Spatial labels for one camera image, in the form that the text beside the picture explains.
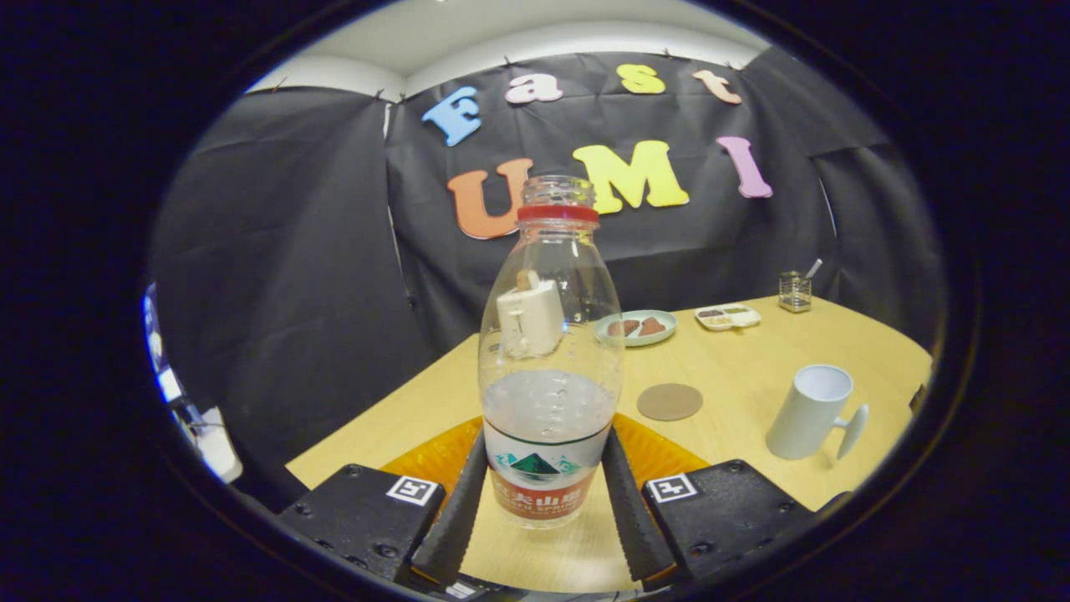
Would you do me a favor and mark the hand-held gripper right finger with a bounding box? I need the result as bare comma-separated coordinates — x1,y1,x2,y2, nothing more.
604,414,816,584

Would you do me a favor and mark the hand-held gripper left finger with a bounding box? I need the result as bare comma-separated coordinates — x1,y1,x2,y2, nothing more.
278,416,490,586

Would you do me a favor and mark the round brown coaster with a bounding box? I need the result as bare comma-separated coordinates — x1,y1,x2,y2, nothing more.
637,383,704,422

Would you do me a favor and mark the clear plastic juice bottle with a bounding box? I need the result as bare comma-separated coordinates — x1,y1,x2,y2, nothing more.
478,175,624,529

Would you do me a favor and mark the white cup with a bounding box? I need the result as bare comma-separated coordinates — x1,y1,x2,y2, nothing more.
766,364,870,462

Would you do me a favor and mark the wooden table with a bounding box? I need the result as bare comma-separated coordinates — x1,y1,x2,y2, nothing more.
286,294,933,594

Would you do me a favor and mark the pale green plate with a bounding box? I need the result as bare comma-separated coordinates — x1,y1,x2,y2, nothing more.
595,309,678,348

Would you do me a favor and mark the white toaster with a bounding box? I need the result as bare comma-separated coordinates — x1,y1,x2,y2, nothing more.
496,280,565,360

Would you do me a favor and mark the white condiment tray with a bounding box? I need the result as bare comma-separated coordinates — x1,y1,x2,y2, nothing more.
695,304,762,332

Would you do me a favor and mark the wire mesh holder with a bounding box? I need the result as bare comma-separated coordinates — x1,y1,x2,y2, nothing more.
779,271,813,314

